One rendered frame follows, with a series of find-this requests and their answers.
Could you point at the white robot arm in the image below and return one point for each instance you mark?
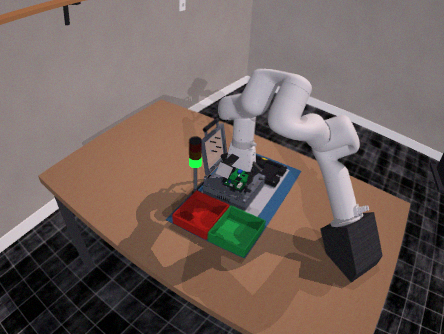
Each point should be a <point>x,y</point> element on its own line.
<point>284,119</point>

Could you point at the green circuit board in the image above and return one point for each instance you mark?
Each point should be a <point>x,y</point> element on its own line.
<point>238,178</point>

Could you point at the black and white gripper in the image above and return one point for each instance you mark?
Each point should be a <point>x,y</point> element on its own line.
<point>245,163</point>

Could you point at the red open-top bin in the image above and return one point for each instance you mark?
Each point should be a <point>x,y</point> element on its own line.
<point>199,210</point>

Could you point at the green bin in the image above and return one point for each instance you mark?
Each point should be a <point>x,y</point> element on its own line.
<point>238,227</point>

